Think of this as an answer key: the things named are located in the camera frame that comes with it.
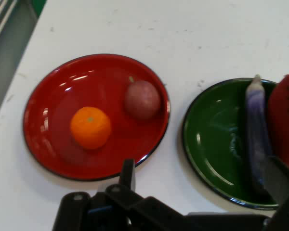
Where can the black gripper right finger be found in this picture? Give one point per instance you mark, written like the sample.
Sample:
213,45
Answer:
280,187

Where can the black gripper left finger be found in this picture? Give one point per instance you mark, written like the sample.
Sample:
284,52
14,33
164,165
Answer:
125,192

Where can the purple eggplant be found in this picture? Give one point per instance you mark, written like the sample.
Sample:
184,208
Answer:
255,125

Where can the red watermelon slice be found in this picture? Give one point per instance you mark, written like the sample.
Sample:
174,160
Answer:
284,120

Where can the orange mandarin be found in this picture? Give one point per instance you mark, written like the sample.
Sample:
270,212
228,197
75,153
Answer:
90,127

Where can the green round plate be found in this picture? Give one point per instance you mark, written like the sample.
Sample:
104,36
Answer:
214,144

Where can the dull red apple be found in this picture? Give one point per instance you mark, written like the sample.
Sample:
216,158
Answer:
142,99

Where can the red round plate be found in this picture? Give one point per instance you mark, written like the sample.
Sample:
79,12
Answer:
62,115

